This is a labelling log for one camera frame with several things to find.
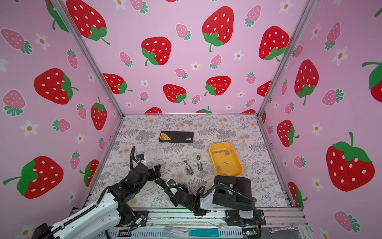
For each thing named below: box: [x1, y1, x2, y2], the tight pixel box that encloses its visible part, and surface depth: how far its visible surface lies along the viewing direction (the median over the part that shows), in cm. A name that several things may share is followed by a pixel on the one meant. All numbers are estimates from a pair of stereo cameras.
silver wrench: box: [268, 223, 299, 234], surface depth 73 cm
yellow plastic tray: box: [209, 141, 243, 177], surface depth 96 cm
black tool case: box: [159, 130, 194, 144], surface depth 106 cm
